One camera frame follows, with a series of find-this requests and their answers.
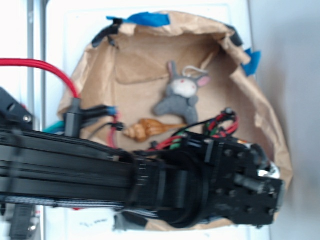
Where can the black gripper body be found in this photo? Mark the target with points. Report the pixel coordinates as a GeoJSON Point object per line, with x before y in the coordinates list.
{"type": "Point", "coordinates": [244, 186]}

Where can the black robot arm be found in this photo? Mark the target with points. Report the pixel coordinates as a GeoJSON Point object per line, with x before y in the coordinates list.
{"type": "Point", "coordinates": [202, 179]}

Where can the tan conch seashell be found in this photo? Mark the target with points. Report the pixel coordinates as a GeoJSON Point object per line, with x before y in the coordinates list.
{"type": "Point", "coordinates": [147, 128]}

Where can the grey plush bunny toy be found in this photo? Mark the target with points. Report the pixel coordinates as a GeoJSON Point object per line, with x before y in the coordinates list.
{"type": "Point", "coordinates": [181, 92]}

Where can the blue tape strip right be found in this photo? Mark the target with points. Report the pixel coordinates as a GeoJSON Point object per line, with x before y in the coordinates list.
{"type": "Point", "coordinates": [255, 58]}

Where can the blue tape strip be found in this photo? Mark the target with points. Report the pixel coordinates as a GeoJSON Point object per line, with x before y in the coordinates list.
{"type": "Point", "coordinates": [255, 58]}
{"type": "Point", "coordinates": [145, 19]}

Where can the brown paper bag bin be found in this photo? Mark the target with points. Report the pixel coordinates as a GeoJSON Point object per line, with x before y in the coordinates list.
{"type": "Point", "coordinates": [123, 74]}

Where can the blue tape strip top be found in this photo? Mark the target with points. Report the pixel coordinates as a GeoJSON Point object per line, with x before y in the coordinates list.
{"type": "Point", "coordinates": [145, 19]}

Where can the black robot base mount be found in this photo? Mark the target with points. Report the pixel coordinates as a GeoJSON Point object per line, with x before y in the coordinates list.
{"type": "Point", "coordinates": [12, 113]}

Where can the aluminium extrusion rail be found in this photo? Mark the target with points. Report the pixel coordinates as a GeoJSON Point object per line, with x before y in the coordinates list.
{"type": "Point", "coordinates": [36, 10]}

